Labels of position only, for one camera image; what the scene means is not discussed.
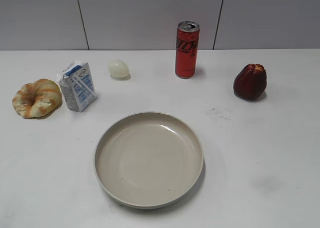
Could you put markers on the small blue white milk carton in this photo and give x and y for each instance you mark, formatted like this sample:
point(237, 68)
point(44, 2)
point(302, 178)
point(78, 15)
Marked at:
point(77, 86)

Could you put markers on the beige round plate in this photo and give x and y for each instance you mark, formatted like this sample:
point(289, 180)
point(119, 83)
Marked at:
point(148, 160)

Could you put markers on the white egg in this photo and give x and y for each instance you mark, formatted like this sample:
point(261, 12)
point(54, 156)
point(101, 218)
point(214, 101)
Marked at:
point(118, 69)

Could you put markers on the red soda can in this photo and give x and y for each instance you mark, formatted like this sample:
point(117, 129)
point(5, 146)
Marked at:
point(187, 39)

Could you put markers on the dark red wax apple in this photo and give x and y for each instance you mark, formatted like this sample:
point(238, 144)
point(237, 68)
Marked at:
point(251, 82)

